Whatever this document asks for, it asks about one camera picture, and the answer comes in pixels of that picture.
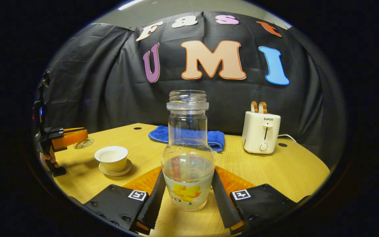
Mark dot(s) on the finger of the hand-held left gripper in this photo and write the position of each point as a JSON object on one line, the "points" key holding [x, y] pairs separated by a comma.
{"points": [[74, 129], [74, 136]]}

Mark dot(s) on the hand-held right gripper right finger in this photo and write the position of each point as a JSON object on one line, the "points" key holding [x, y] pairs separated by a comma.
{"points": [[224, 204]]}

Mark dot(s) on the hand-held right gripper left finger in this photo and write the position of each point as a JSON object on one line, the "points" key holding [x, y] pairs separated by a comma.
{"points": [[155, 204]]}

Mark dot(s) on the cream teacup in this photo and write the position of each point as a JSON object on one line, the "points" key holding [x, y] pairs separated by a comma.
{"points": [[112, 163]]}

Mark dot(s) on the clear plastic water bottle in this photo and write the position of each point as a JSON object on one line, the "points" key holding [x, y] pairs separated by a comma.
{"points": [[188, 144]]}

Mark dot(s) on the cream saucer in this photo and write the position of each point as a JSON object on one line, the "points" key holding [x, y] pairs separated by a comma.
{"points": [[123, 171]]}

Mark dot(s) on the black backdrop cloth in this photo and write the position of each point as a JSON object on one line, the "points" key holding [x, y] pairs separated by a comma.
{"points": [[110, 82]]}

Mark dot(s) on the blue towel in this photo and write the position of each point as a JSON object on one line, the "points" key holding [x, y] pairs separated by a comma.
{"points": [[158, 133]]}

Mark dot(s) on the cream toaster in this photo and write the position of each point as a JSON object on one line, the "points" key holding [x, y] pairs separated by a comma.
{"points": [[260, 135]]}

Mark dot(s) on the toast bread slice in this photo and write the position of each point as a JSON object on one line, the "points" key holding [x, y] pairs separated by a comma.
{"points": [[263, 107], [254, 107]]}

